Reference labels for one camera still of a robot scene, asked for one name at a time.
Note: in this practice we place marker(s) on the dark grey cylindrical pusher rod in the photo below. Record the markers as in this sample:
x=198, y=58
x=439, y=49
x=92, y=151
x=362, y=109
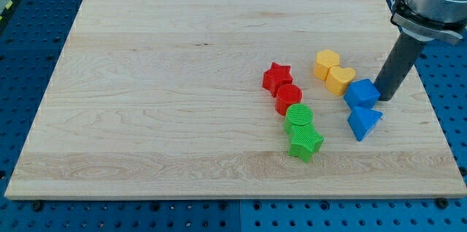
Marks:
x=398, y=64

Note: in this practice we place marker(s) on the blue cube block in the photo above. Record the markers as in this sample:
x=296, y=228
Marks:
x=361, y=93

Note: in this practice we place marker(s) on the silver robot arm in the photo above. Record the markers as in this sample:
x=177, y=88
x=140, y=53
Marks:
x=421, y=21

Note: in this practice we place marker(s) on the yellow heart block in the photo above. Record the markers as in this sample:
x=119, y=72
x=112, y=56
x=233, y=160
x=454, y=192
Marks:
x=338, y=79

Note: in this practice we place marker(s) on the yellow hexagon block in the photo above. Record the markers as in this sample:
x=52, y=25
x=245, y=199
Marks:
x=325, y=59

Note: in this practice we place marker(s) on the blue triangular prism block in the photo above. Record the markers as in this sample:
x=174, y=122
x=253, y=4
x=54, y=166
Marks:
x=362, y=121

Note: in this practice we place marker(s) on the green cylinder block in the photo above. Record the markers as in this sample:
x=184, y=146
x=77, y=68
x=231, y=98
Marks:
x=297, y=114

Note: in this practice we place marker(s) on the red cylinder block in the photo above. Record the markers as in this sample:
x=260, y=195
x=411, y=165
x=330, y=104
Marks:
x=287, y=95

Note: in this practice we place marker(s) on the red star block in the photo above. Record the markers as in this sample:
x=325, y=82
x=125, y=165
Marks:
x=276, y=76

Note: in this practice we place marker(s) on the green star block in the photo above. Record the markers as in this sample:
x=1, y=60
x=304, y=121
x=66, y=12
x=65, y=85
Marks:
x=304, y=141

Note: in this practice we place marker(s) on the light wooden board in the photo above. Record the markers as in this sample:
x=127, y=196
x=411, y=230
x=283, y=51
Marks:
x=163, y=99

